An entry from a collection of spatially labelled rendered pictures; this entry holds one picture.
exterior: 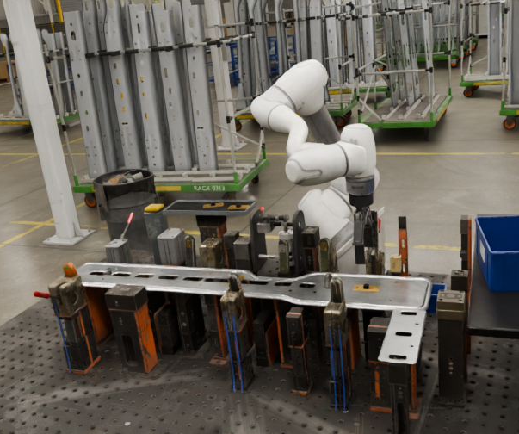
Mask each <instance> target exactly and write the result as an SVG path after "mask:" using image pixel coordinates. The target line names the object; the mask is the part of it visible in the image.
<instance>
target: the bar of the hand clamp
mask: <svg viewBox="0 0 519 434"><path fill-rule="evenodd" d="M371 215H372V220H373V223H372V224H374V227H372V231H373V247H375V258H376V261H378V260H379V259H378V251H379V222H378V210H371ZM370 253H371V247H368V260H370V259H371V256H370Z"/></svg>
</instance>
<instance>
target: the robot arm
mask: <svg viewBox="0 0 519 434"><path fill-rule="evenodd" d="M327 80H328V75H327V71H326V69H325V68H324V67H323V66H322V65H321V64H320V63H319V62H318V61H317V60H314V59H311V60H305V61H303V62H300V63H298V64H297V65H295V66H294V67H292V68H291V69H290V70H288V71H287V72H286V73H285V74H284V75H282V76H281V77H280V78H279V79H278V80H277V82H276V83H275V84H274V85H273V86H272V87H271V88H269V89H268V90H267V91H266V92H265V93H264V94H263V95H262V96H259V97H257V98H256V99H255V100H254V101H253V102H252V104H251V107H250V109H251V113H252V114H253V116H254V117H255V119H256V121H257V122H258V123H259V124H260V125H262V126H263V127H266V128H267V129H269V130H273V131H276V132H280V133H290V134H289V137H288V141H287V155H288V157H289V159H288V161H287V163H286V174H287V177H288V179H289V180H290V181H291V182H292V183H294V184H297V185H300V186H313V185H318V184H321V183H328V182H331V186H330V187H329V188H328V189H326V190H325V191H322V190H320V189H314V190H310V191H309V192H308V193H307V194H306V195H305V196H304V197H303V199H302V200H301V201H300V203H299V204H298V208H299V210H302V211H303V213H304V216H305V224H306V226H319V233H320V239H321V238H328V239H329V240H330V242H335V243H336V244H337V251H338V250H339V249H341V248H342V247H343V246H344V245H345V244H346V243H347V242H348V241H349V240H350V239H352V238H353V243H352V245H354V246H355V264H365V249H364V247H372V248H373V231H372V227H374V224H372V223H373V220H372V215H371V210H370V205H372V204H373V203H374V194H373V192H374V191H375V189H376V187H377V185H378V183H379V180H380V174H379V172H378V170H377V169H376V167H375V165H376V150H375V143H374V136H373V133H372V130H371V128H370V127H368V126H367V125H364V124H353V125H348V126H346V127H345V128H344V130H343V132H342V134H341V136H340V134H339V132H338V131H337V128H336V126H335V124H334V122H333V120H332V119H331V116H330V114H329V112H328V110H327V108H326V107H325V105H324V87H325V86H326V83H327ZM295 112H296V113H297V114H299V115H301V116H302V118H303V120H302V119H301V118H300V117H299V116H297V115H296V114H295ZM308 129H309V130H310V132H311V134H312V137H313V138H314V139H315V141H316V143H310V142H306V138H307V135H308ZM355 210H356V211H355ZM354 211H355V213H354V223H352V222H351V221H350V220H349V219H348V218H349V216H350V215H351V214H352V213H353V212H354Z"/></svg>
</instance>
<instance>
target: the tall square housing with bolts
mask: <svg viewBox="0 0 519 434"><path fill-rule="evenodd" d="M184 239H185V232H184V229H172V228H169V229H167V230H165V231H164V232H163V233H161V234H160V235H159V236H158V247H159V252H160V257H161V262H162V264H161V265H167V266H184V267H186V260H185V244H184ZM166 279H170V280H175V279H177V276H166ZM167 295H168V300H169V301H170V304H175V302H173V299H172V293H169V292H167Z"/></svg>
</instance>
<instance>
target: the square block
mask: <svg viewBox="0 0 519 434"><path fill-rule="evenodd" d="M465 315H466V293H465V291H455V290H439V291H438V296H437V300H436V318H437V328H438V387H439V394H438V400H437V405H438V406H450V407H457V408H465V401H466V390H465Z"/></svg>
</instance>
